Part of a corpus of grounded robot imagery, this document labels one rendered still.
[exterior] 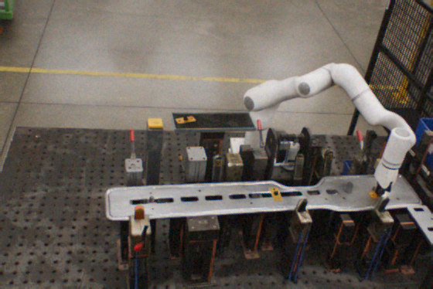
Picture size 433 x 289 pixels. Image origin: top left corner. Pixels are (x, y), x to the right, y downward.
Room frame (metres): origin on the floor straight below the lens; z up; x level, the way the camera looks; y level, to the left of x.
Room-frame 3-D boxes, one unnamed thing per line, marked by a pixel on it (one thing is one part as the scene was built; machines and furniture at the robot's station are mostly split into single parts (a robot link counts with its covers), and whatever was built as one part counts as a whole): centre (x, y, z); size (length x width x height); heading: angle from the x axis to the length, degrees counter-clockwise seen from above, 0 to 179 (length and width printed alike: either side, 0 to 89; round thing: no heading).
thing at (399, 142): (1.86, -0.62, 1.29); 0.09 x 0.08 x 0.13; 144
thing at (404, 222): (1.75, -0.73, 0.84); 0.11 x 0.10 x 0.28; 19
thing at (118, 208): (1.74, -0.14, 1.00); 1.38 x 0.22 x 0.02; 109
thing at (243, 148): (1.92, 0.00, 0.90); 0.05 x 0.05 x 0.40; 19
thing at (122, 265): (1.54, 0.43, 0.84); 0.18 x 0.06 x 0.29; 19
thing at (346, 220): (1.68, -0.47, 0.84); 0.11 x 0.08 x 0.29; 19
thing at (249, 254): (1.72, -0.09, 0.84); 0.17 x 0.06 x 0.29; 19
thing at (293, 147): (1.98, -0.19, 0.94); 0.18 x 0.13 x 0.49; 109
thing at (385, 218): (1.69, -0.61, 0.87); 0.12 x 0.09 x 0.35; 19
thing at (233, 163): (1.84, 0.04, 0.89); 0.13 x 0.11 x 0.38; 19
